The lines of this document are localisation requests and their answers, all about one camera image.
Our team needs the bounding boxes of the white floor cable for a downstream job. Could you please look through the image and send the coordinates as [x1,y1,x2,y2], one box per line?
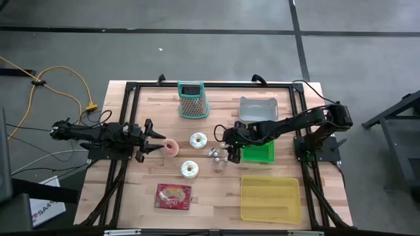
[11,149,90,175]

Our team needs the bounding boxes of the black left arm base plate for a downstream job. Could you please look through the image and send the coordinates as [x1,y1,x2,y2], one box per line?
[87,144,133,161]

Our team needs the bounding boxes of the black metal stand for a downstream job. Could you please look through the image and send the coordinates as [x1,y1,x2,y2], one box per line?
[362,90,420,197]

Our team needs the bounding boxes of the white printed cardboard box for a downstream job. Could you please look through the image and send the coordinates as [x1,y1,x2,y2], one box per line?
[29,176,67,227]

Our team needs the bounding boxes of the pink-topped toy donut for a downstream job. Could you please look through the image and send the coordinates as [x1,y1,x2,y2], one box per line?
[159,138,180,159]

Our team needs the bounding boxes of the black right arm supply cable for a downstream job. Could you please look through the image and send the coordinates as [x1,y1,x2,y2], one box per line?
[291,79,339,106]

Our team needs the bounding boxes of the yellow extension cable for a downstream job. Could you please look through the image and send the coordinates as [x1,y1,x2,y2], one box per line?
[0,55,99,140]

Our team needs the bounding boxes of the red popcorn packet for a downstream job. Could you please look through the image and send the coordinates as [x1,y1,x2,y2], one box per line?
[154,183,192,211]

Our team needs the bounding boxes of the black aluminium table frame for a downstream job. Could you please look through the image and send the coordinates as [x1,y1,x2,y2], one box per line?
[75,80,354,230]

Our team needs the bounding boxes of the green slotted plastic basket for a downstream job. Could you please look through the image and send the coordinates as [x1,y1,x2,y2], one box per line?
[241,140,276,164]

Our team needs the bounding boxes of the teal metal box grater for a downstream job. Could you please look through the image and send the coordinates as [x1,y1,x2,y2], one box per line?
[177,80,210,119]

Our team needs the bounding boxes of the silver aluminium extrusion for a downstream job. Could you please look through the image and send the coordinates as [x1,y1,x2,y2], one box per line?
[104,229,142,236]
[287,230,324,236]

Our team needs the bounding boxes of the white donut blue icing lines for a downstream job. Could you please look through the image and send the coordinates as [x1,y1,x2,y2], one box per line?
[180,160,200,180]

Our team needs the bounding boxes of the thin black floor cable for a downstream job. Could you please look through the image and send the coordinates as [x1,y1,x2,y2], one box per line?
[5,123,53,132]

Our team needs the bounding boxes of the black flat floor bar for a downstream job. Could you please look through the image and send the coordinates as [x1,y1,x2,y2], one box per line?
[0,68,37,77]

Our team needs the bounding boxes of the dark grey cabinet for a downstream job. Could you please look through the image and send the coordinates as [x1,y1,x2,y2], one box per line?
[0,108,34,234]

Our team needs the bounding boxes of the yellow plastic bin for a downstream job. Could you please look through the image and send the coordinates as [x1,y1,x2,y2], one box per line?
[240,174,303,226]

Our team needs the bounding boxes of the grey plastic bin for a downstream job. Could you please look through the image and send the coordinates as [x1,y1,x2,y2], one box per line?
[238,96,280,124]

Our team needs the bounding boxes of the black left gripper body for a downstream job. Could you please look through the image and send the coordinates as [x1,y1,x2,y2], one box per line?
[123,123,149,164]

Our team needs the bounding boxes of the black flat strap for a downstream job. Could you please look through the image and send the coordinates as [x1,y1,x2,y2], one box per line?
[11,178,80,205]

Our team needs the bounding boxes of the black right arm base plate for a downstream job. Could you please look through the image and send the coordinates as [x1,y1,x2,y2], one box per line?
[294,136,342,162]

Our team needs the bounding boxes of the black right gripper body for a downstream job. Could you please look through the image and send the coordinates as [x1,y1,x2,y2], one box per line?
[222,121,250,148]

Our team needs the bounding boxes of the white donut coloured sprinkles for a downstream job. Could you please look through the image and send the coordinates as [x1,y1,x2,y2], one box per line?
[189,132,209,150]

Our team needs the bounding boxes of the black right gripper cable loop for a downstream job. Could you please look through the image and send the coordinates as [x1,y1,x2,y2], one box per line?
[214,123,230,144]

